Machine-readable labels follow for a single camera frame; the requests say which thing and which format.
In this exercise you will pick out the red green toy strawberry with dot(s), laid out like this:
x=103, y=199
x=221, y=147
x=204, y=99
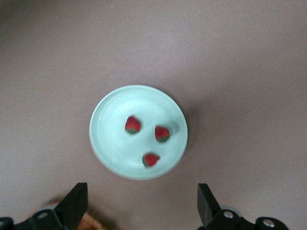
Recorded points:
x=132, y=125
x=162, y=134
x=150, y=160

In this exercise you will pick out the pale green round plate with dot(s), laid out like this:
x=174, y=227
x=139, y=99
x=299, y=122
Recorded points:
x=115, y=143

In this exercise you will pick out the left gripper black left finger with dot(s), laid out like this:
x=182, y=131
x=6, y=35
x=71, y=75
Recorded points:
x=72, y=203

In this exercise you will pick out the brown wicker basket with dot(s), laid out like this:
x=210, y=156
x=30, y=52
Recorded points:
x=93, y=222

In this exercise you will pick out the brown table cover sheet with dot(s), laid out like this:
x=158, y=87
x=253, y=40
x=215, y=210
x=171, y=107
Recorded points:
x=153, y=36

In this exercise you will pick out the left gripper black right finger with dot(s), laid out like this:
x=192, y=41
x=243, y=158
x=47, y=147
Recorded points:
x=206, y=206

